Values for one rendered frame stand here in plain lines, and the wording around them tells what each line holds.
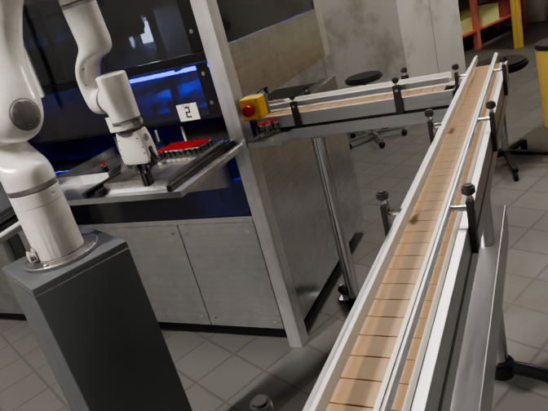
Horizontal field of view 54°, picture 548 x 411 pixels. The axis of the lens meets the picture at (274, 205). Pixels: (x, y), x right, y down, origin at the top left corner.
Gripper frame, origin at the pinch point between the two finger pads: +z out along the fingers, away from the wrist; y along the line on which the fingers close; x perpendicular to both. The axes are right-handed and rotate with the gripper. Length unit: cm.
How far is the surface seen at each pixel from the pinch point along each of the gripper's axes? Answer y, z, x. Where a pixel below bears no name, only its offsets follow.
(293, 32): -12, -23, -102
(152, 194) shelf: -0.6, 4.8, 0.7
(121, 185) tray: 12.9, 2.1, -2.0
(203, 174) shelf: -11.0, 4.6, -12.3
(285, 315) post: -9, 77, -39
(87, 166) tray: 54, 3, -30
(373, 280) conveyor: -86, -4, 61
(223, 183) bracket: -2.5, 16.3, -33.9
